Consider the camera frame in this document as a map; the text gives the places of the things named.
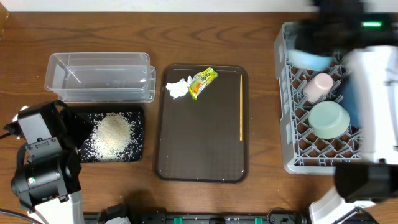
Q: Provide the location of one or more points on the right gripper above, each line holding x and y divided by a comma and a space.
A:
307, 42

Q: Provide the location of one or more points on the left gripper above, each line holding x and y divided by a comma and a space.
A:
74, 122

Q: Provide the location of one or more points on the light blue small bowl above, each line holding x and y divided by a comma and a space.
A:
308, 60

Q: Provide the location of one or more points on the pink cup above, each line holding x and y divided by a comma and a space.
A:
318, 86

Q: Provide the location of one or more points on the dark blue plate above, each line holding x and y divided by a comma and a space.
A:
347, 90

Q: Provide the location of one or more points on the pile of white rice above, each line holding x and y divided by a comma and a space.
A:
112, 137

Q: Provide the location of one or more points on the mint green bowl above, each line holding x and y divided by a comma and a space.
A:
328, 120

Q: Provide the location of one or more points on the wooden chopstick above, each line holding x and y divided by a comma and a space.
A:
241, 108

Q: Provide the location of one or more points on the yellow green snack wrapper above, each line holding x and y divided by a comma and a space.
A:
200, 81

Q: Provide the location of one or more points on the white tissue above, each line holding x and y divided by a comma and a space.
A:
180, 88

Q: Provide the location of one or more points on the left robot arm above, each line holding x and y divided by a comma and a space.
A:
48, 164

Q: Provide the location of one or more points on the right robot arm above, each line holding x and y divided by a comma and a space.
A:
369, 41

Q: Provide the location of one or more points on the grey dishwasher rack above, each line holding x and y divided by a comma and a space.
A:
303, 152

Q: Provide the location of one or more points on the black plastic tray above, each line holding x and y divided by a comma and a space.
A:
136, 149

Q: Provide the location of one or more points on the clear plastic bin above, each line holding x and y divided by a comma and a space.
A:
101, 77

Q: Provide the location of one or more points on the brown serving tray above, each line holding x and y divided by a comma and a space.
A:
198, 140

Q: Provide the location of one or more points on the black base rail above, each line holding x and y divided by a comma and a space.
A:
161, 216

